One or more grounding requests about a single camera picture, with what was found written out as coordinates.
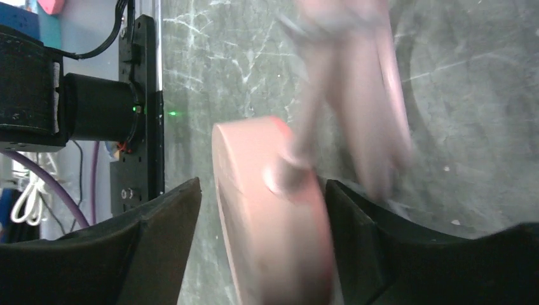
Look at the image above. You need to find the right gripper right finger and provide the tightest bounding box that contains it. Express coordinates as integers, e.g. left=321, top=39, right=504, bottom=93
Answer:
left=325, top=180, right=538, bottom=304

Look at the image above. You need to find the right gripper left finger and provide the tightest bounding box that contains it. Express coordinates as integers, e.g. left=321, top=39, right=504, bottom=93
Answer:
left=1, top=178, right=201, bottom=304

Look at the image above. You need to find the round pink power socket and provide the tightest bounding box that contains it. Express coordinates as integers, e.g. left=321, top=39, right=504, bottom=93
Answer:
left=212, top=116, right=334, bottom=304

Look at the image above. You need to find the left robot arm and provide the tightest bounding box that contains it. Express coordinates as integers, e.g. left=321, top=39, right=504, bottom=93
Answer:
left=1, top=25, right=142, bottom=152

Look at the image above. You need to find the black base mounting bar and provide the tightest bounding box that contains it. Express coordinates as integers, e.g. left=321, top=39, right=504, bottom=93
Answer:
left=110, top=15, right=165, bottom=215

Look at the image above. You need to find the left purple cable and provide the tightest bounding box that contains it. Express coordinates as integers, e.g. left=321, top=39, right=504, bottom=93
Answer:
left=0, top=140, right=101, bottom=229

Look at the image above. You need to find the pink coiled socket cable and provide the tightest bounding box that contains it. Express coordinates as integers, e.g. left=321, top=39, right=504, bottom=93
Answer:
left=278, top=0, right=414, bottom=201

